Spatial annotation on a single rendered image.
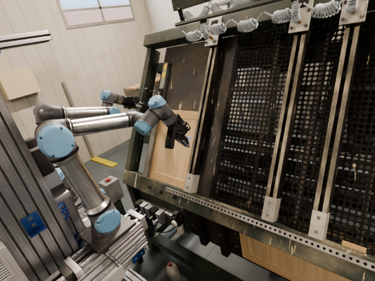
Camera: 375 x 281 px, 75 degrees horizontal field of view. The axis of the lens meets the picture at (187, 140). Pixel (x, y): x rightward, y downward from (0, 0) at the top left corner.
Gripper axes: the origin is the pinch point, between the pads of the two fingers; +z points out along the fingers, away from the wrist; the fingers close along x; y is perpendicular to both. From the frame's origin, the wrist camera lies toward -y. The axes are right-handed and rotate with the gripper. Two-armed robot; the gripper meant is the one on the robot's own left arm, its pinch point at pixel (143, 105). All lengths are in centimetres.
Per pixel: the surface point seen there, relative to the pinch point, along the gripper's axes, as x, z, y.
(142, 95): -14.3, 7.3, 8.5
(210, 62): -12, 6, -65
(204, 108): 20, 5, -57
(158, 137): 27.5, 10.3, -5.5
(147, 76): -30.2, 8.9, 2.6
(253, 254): 121, 54, -53
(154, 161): 45.7, 10.3, 0.6
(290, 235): 99, 7, -98
